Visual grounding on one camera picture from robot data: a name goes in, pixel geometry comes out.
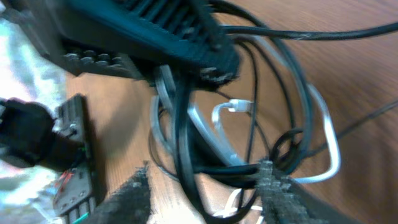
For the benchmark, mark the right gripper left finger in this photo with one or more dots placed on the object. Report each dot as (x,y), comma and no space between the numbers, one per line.
(129,204)

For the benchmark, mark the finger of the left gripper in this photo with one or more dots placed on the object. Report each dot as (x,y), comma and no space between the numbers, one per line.
(182,33)

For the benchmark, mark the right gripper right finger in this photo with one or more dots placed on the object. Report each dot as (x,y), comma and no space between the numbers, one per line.
(285,202)

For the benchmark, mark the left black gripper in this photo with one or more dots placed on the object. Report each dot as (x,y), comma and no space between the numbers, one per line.
(35,20)

